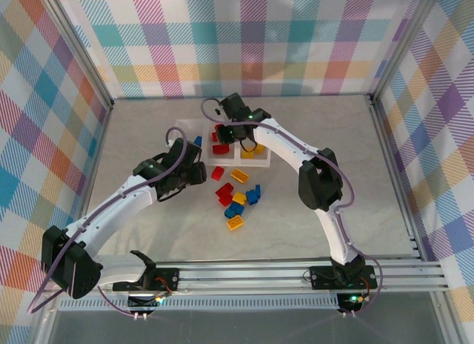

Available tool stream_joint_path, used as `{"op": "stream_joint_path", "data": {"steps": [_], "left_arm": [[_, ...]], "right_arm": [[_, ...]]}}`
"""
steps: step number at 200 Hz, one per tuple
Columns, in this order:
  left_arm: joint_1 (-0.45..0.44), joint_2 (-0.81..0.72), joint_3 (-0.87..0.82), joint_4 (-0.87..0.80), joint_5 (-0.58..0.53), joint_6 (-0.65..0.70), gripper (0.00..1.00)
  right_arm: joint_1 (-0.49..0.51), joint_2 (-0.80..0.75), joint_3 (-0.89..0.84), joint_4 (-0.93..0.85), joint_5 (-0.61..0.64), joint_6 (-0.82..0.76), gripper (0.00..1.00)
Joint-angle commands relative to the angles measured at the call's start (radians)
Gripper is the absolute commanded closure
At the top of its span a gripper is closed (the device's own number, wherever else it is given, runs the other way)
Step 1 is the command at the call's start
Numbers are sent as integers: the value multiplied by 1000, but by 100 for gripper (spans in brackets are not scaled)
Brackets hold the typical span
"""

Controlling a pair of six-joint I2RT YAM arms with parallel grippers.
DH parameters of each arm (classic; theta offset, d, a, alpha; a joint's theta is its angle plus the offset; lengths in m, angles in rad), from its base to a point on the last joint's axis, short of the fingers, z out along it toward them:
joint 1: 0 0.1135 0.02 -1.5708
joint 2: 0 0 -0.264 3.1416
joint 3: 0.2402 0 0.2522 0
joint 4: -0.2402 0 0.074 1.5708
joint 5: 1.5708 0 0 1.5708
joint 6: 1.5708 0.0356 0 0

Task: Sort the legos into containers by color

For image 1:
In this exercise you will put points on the red two-by-four lego brick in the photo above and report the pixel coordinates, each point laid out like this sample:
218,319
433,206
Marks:
224,190
215,137

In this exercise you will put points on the red curved lego brick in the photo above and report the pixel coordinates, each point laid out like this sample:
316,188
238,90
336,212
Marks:
225,201
221,149
218,173

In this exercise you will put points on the yellow two-by-two lego brick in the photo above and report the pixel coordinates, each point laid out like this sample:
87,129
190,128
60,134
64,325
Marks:
247,153
239,198
260,149

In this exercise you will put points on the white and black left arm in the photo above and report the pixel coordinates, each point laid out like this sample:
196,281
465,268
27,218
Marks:
111,210

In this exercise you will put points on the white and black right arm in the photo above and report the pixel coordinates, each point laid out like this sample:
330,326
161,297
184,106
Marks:
285,144

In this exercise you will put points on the white plastic bin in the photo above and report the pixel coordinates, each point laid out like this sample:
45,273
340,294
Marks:
189,127
222,161
255,163

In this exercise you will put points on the colourful plaid backdrop cloth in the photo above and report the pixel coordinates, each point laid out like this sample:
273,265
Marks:
237,43
29,136
444,155

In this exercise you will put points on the circuit board with green light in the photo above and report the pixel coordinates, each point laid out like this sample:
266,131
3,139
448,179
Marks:
352,301
142,302

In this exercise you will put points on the aluminium side rail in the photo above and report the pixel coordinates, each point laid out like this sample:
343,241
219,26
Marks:
398,173
100,136

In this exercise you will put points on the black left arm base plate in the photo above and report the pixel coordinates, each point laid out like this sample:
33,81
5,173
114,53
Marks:
166,279

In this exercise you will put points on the long aluminium mounting rail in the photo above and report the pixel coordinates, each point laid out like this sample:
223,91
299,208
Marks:
240,275

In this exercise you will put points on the aluminium frame post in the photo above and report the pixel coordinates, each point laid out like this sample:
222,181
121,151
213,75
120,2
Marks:
79,43
403,43

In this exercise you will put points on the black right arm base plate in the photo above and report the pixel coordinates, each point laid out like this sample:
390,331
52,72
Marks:
322,277

